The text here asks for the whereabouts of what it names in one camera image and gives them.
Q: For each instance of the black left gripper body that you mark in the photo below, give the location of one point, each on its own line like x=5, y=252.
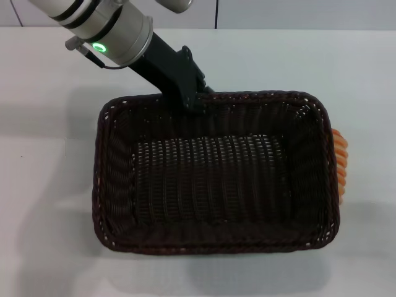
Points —
x=164, y=68

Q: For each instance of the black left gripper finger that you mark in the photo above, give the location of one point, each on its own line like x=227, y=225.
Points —
x=208, y=89
x=195, y=109

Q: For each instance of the orange striped spiral bread roll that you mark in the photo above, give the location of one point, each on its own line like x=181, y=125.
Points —
x=340, y=161

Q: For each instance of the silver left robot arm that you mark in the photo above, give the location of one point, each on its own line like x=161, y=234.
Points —
x=105, y=21

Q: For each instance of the dark brown woven wicker basket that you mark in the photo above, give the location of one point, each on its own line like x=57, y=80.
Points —
x=210, y=185

